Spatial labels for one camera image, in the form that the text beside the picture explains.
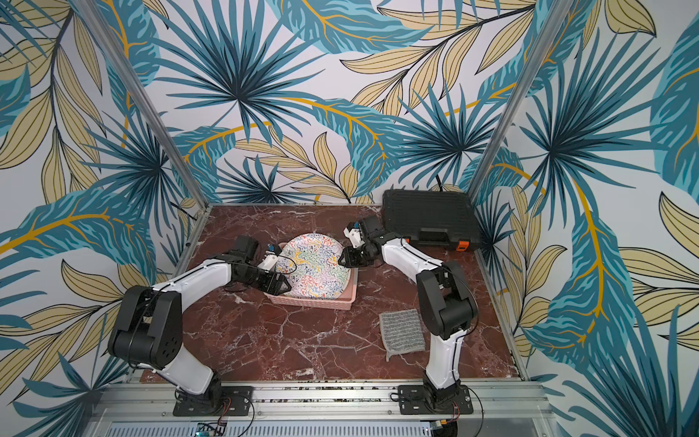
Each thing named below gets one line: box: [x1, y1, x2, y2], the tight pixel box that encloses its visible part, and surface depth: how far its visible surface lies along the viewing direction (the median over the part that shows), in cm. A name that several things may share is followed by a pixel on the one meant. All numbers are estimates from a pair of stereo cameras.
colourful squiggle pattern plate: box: [280, 232, 352, 301], surface depth 96 cm
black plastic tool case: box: [381, 189, 481, 252], surface depth 111 cm
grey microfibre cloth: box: [378, 308, 426, 362], surface depth 86 cm
